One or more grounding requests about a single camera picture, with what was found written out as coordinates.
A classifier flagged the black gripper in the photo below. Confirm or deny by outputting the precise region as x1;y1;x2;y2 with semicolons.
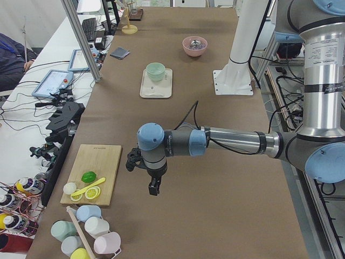
126;147;167;196

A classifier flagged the green bowl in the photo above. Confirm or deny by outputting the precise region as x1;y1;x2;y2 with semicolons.
147;72;165;81
149;75;164;81
146;62;165;77

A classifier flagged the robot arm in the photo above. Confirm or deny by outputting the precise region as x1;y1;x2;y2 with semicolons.
126;1;344;195

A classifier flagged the wooden cutting board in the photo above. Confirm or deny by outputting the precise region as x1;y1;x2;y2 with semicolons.
60;144;122;206

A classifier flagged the lemon slice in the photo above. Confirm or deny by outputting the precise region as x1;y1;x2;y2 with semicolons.
70;193;83;202
85;186;101;200

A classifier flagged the yellow plastic knife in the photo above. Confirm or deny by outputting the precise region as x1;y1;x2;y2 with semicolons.
71;177;106;196

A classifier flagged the green lime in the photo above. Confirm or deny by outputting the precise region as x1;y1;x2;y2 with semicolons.
81;171;97;183

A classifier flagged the white cup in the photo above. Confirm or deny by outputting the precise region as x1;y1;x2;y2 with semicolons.
84;216;110;238

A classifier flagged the pink cup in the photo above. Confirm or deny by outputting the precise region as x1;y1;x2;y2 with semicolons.
93;232;121;255

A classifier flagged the blue cup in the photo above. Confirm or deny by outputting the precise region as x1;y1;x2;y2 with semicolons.
76;205;102;222

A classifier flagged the white garlic bulb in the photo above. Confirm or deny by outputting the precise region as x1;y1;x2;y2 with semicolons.
63;182;77;195

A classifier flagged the cream rabbit tray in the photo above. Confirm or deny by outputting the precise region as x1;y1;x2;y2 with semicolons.
140;69;173;99

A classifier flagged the yellow cup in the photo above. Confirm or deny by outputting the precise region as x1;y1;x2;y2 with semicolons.
70;248;90;259

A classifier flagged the grey cup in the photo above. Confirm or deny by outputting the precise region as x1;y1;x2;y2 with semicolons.
61;236;83;257

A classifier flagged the green cup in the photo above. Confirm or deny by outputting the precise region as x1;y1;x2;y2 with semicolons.
51;220;77;242

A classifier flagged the green bowl on tray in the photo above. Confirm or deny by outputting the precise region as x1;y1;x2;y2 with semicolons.
149;75;164;81

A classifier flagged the black gripper stand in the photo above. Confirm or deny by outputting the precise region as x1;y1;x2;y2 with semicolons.
45;101;85;144

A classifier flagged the grey folded cloth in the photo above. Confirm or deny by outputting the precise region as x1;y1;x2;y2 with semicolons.
110;47;130;60

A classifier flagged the teach pendant tablet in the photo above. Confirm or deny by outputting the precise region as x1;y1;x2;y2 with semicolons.
68;49;89;72
31;70;73;98

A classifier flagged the pink bowl with ice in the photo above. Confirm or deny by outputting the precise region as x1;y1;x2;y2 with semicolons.
182;36;208;57

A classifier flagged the metal scoop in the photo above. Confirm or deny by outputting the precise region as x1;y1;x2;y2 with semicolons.
189;39;202;49

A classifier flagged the wooden mug tree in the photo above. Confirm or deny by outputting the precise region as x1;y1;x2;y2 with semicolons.
121;1;138;35

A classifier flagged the black tray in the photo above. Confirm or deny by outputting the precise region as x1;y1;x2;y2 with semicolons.
129;9;143;21

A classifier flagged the black keyboard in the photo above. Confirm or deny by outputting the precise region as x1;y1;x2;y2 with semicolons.
81;18;97;42

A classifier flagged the seated person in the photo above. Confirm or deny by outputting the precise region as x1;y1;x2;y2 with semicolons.
0;33;37;92

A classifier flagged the white wire cup rack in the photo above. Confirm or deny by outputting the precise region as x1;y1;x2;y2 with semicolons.
66;205;121;258

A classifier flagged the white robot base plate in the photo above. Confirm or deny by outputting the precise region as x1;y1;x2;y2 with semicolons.
212;69;253;96

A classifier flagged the aluminium frame post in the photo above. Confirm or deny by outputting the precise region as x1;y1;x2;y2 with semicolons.
61;0;101;83

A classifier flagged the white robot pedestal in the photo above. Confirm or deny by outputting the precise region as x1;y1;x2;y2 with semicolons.
227;0;278;65

